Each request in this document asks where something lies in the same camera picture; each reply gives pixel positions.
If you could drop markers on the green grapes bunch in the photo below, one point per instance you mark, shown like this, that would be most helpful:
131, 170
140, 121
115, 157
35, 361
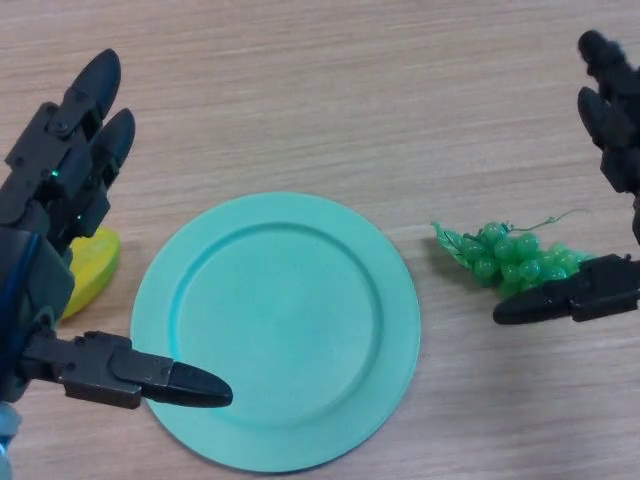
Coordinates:
505, 257

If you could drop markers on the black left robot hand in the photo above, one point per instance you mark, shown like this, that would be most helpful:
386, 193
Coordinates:
45, 165

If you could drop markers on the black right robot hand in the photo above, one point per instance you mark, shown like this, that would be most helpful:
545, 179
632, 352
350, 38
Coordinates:
600, 290

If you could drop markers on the yellow starfruit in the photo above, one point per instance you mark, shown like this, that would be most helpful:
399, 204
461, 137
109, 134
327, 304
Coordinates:
95, 270

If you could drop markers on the green round plate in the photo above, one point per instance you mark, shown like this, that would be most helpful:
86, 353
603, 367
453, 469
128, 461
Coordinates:
280, 330

